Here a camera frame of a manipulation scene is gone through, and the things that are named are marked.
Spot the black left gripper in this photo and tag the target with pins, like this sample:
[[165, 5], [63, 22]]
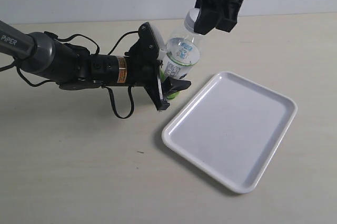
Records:
[[138, 67]]

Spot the white bottle cap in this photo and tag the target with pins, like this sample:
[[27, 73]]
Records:
[[191, 18]]

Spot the clear plastic drink bottle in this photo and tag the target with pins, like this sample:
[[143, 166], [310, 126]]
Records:
[[183, 51]]

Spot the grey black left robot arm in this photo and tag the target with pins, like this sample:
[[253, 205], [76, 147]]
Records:
[[43, 57]]

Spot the white rectangular plastic tray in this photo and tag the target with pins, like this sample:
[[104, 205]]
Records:
[[231, 129]]

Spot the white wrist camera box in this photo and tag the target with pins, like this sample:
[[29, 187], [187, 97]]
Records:
[[160, 42]]

